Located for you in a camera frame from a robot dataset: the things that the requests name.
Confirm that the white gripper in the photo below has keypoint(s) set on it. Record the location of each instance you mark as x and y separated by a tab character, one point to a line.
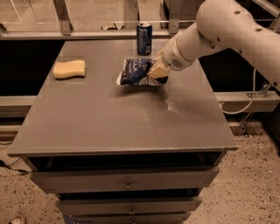
171	58

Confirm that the blue chip bag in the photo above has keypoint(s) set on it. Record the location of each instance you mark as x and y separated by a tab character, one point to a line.
134	73

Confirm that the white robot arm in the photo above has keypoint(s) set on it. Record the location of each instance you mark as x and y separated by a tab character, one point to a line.
221	24

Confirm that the yellow sponge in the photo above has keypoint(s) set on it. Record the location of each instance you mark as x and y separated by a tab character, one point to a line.
69	69

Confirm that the blue soda can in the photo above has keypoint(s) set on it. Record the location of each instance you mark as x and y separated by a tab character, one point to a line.
144	38

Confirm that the grey drawer cabinet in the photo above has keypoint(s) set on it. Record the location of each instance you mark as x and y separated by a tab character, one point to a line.
92	124

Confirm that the top grey drawer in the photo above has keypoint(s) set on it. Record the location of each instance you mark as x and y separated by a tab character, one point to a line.
124	180

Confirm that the grey drawer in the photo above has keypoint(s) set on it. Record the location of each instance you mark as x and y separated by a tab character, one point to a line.
129	206
124	180
154	218

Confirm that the middle grey drawer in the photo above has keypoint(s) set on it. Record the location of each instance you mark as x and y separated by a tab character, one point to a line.
129	206

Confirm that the bottom grey drawer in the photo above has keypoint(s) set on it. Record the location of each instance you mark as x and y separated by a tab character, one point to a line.
154	218

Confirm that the white shoe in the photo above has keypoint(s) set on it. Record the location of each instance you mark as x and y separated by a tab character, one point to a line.
18	220

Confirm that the metal railing frame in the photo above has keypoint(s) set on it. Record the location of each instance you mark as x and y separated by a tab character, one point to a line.
70	19

